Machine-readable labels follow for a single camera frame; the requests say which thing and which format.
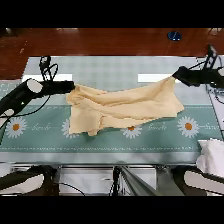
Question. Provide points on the blue round object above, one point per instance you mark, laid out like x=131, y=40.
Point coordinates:
x=174, y=35

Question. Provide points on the white garment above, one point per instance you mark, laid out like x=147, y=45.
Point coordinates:
x=212, y=156

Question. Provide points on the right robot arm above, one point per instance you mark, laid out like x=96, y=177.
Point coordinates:
x=213, y=77

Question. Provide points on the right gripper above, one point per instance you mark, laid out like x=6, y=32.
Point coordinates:
x=185, y=75

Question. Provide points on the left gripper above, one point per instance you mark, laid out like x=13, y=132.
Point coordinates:
x=61, y=87

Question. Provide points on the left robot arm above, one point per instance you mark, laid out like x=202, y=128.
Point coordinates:
x=20, y=95

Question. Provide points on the pale yellow T-shirt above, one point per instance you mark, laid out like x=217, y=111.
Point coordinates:
x=123, y=106

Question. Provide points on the silver frame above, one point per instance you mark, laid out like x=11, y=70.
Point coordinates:
x=133, y=178

